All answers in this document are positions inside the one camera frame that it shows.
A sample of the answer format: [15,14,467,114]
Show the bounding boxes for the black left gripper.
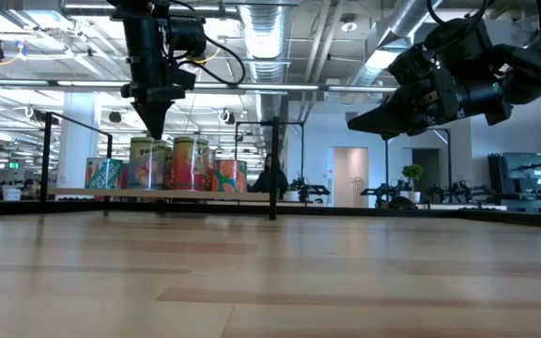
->
[119,55,197,141]

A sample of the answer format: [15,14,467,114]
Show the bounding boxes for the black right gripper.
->
[348,45,463,141]

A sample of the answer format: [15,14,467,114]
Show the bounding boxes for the tall peaches tin can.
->
[128,136,169,191]

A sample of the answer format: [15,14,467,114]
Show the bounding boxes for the sliced carrots can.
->
[85,157,124,191]

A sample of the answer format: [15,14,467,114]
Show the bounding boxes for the short oranges tin can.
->
[210,159,249,193]

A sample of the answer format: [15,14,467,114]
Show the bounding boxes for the potted plant white pot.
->
[401,163,425,205]

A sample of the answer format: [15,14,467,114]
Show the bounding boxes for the white pillar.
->
[56,91,101,190]

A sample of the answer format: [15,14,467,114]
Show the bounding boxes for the long ceiling light bar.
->
[0,78,541,98]

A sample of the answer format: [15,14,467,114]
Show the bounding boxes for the small potted plant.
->
[283,177,309,203]

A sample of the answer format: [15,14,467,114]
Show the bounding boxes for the black panel stack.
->
[487,153,506,198]

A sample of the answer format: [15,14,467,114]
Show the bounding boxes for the person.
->
[248,153,290,199]

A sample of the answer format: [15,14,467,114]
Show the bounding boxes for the black monitor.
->
[502,151,541,186]

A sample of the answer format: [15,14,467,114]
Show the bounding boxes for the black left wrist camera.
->
[166,16,209,61]

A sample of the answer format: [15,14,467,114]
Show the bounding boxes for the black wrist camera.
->
[424,17,493,71]
[166,16,209,61]

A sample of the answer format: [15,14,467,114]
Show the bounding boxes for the wooden shelf with black frame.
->
[39,111,280,222]

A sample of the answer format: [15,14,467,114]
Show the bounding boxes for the silver ventilation duct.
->
[238,0,292,124]
[345,0,444,90]

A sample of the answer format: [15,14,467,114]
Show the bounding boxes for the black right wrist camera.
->
[424,17,493,71]

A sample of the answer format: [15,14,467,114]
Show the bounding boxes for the black table edge rail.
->
[0,199,541,231]

